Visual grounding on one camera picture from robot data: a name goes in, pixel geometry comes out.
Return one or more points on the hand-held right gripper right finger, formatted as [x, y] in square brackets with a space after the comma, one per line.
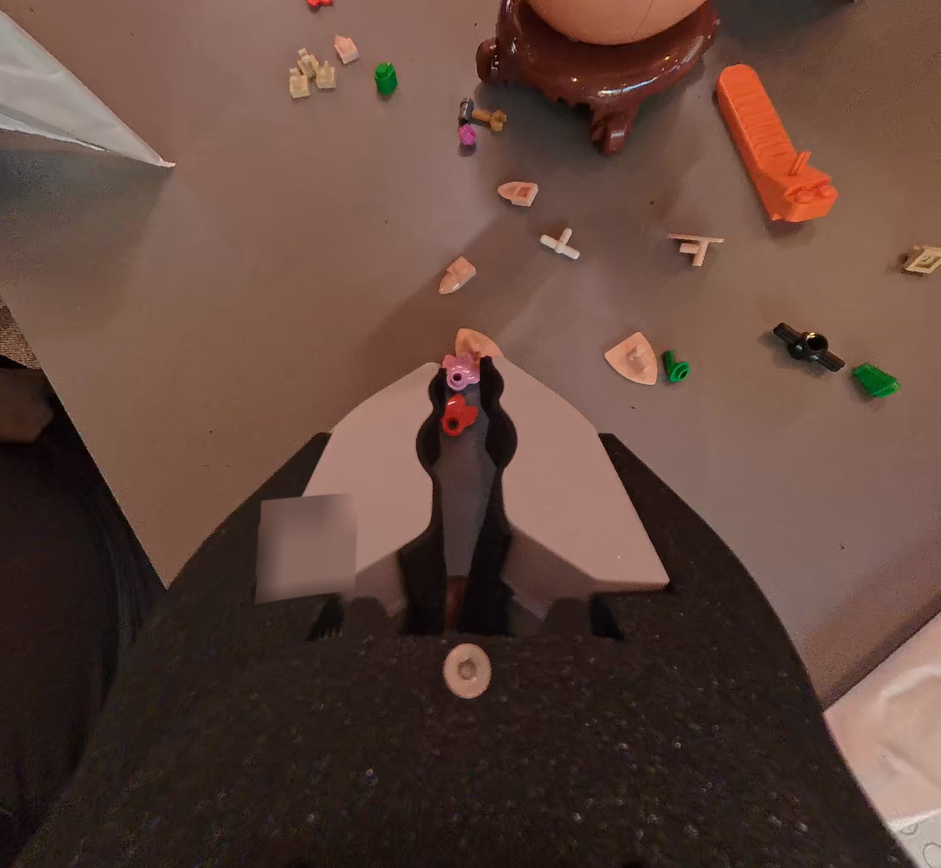
[573, 500]

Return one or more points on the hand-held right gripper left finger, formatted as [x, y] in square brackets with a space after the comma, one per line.
[382, 456]

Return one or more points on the pink flower brick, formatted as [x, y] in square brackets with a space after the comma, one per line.
[461, 372]

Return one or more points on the grey desk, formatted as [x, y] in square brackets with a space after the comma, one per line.
[294, 221]

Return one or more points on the pink petal brick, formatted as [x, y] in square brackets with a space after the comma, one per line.
[634, 357]
[474, 343]

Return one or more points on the green stem brick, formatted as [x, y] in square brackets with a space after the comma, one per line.
[675, 366]

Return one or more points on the pink wedge plate brick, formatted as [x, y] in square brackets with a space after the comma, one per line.
[518, 193]
[457, 274]

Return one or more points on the white T-shaped brick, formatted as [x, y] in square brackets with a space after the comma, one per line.
[560, 245]

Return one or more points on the pale pink branch brick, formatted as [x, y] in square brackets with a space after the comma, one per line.
[695, 247]

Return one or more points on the black bar connector brick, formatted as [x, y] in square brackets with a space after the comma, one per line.
[809, 346]

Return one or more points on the green wedge brick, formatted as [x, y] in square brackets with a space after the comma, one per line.
[875, 379]

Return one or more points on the magenta stud brick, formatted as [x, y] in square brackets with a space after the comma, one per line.
[467, 135]

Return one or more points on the person's dark trousers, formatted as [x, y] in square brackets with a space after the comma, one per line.
[59, 589]

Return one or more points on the grey and yellow pin brick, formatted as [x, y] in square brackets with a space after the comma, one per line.
[481, 115]

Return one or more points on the cluster of tan pink pieces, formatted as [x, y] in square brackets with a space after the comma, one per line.
[325, 77]

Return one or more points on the orange brick separator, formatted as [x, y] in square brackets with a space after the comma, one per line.
[772, 148]

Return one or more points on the toy brick orchid pot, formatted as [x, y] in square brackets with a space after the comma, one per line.
[603, 67]

